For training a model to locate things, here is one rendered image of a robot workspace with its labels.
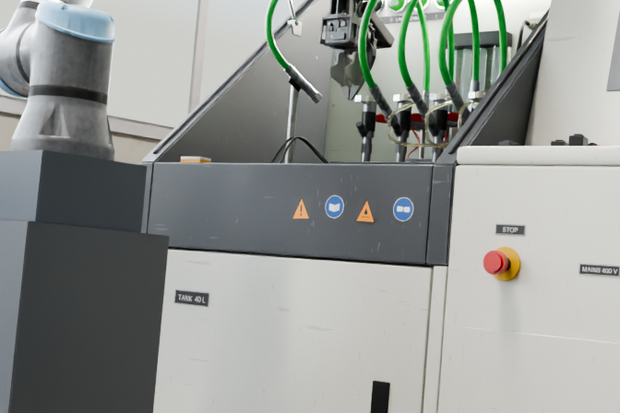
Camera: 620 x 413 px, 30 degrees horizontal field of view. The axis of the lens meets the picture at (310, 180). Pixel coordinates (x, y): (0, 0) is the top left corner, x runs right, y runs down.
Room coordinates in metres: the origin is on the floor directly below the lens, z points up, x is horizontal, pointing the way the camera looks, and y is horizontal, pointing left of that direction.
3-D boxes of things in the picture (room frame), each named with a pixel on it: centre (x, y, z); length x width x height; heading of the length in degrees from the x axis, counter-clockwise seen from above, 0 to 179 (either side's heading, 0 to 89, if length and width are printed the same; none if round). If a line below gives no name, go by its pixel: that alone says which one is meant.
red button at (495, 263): (1.73, -0.29, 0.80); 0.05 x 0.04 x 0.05; 53
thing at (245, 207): (2.03, 0.04, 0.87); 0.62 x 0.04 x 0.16; 53
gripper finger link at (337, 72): (2.21, -0.04, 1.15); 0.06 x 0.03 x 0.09; 143
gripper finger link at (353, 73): (2.19, -0.07, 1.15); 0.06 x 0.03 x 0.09; 143
